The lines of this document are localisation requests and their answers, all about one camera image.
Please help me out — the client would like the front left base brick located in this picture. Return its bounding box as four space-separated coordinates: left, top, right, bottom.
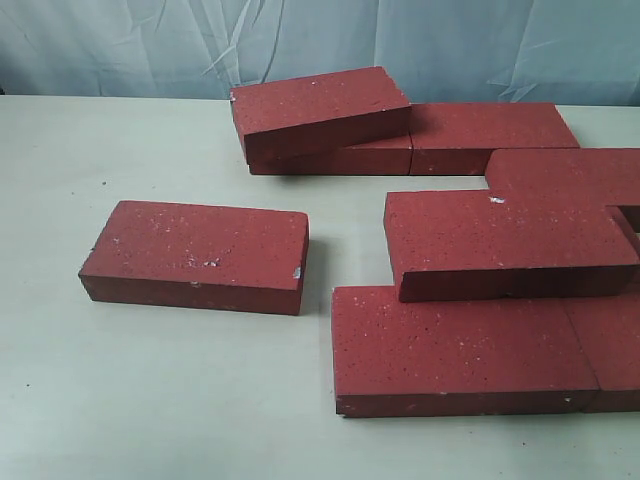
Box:
331 286 599 418

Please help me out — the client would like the front right base brick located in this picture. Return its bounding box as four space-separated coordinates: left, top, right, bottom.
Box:
564 292 639 413

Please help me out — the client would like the back left base brick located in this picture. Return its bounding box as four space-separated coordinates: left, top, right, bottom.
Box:
249 135 412 176

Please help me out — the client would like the pale blue backdrop cloth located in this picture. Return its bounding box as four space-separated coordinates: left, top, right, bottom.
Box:
1 0 639 106

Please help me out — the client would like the red brick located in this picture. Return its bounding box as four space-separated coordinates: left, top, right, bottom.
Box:
230 66 411 165
78 200 309 315
485 148 639 232
384 190 639 303

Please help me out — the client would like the back right base brick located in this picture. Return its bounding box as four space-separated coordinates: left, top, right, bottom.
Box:
409 102 580 176

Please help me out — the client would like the red brick top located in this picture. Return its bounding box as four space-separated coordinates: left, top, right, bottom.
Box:
230 66 411 165

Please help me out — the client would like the hidden centre base brick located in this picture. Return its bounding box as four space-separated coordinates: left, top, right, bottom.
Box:
606 205 639 253

